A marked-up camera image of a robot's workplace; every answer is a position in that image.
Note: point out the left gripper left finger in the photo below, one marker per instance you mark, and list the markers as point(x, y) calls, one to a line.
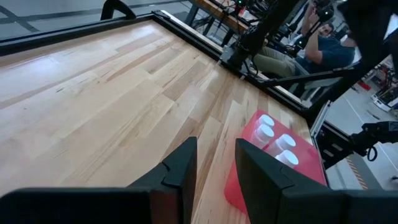
point(93, 205)

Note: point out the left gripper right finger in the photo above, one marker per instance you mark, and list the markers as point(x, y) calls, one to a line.
point(295, 202)

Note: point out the white pill bottle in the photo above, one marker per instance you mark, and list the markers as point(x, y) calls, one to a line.
point(266, 119)
point(286, 141)
point(288, 158)
point(265, 133)

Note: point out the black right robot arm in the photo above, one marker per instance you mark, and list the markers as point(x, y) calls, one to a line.
point(255, 34)

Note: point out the red translucent plastic basket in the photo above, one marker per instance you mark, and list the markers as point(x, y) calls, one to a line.
point(308, 165)

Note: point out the grey office chair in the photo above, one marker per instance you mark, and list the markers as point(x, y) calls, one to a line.
point(320, 84)

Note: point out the person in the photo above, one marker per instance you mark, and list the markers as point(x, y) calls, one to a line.
point(329, 54)

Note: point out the wooden top workbench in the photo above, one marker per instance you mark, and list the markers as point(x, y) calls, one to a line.
point(224, 17)

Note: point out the silver metal bracket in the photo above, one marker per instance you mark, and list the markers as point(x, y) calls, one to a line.
point(320, 124)

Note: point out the black aluminium rig frame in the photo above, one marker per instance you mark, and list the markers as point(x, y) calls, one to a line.
point(77, 32)

